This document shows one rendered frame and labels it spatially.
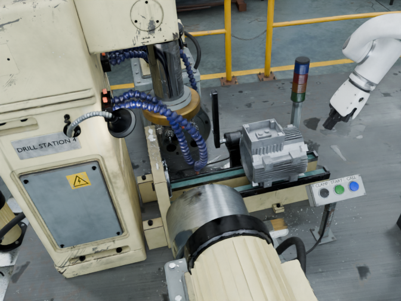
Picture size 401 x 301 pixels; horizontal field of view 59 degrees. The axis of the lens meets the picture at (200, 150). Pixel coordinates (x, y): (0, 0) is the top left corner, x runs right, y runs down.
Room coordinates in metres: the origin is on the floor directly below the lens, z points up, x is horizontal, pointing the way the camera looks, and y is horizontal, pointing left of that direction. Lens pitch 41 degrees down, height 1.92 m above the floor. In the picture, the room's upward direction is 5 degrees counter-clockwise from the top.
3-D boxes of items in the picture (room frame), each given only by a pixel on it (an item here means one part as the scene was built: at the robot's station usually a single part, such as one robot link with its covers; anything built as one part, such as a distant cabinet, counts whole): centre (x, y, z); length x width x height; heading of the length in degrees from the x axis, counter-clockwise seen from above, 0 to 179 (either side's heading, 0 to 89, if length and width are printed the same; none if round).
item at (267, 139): (0.97, -0.23, 1.11); 0.12 x 0.11 x 0.07; 99
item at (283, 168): (0.98, -0.26, 1.01); 0.20 x 0.19 x 0.19; 99
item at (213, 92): (1.08, -0.07, 1.12); 0.04 x 0.03 x 0.26; 99
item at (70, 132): (0.66, 0.23, 1.46); 0.18 x 0.11 x 0.13; 99
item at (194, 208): (0.58, -0.02, 1.04); 0.37 x 0.25 x 0.25; 9
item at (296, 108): (1.31, -0.45, 1.01); 0.08 x 0.08 x 0.42; 9
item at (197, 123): (1.26, 0.09, 1.04); 0.41 x 0.25 x 0.25; 9
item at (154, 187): (0.91, 0.19, 0.97); 0.30 x 0.11 x 0.34; 9
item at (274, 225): (0.81, -0.20, 0.80); 0.21 x 0.05 x 0.01; 98
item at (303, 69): (1.31, -0.45, 1.19); 0.06 x 0.06 x 0.04
